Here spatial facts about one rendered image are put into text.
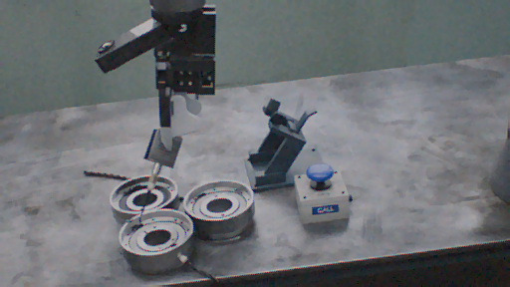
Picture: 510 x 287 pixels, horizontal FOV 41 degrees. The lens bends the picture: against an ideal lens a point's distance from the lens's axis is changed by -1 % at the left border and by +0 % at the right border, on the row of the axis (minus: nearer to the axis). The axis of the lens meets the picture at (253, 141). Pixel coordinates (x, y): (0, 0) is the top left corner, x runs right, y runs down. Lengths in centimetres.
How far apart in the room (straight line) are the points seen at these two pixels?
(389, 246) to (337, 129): 35
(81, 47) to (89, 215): 160
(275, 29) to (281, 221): 167
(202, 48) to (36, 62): 182
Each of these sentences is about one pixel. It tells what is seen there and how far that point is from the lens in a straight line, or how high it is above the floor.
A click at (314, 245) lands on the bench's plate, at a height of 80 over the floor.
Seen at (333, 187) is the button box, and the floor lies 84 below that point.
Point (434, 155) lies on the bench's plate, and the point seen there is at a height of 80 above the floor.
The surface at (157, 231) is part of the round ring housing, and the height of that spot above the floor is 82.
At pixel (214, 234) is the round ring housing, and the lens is 101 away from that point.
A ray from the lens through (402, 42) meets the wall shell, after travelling 277.
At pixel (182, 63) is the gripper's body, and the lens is 94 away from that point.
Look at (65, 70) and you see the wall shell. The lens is 272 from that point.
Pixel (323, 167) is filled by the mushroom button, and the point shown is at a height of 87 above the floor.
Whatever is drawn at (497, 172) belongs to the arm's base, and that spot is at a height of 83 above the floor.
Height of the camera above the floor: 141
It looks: 29 degrees down
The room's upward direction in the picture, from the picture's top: 6 degrees counter-clockwise
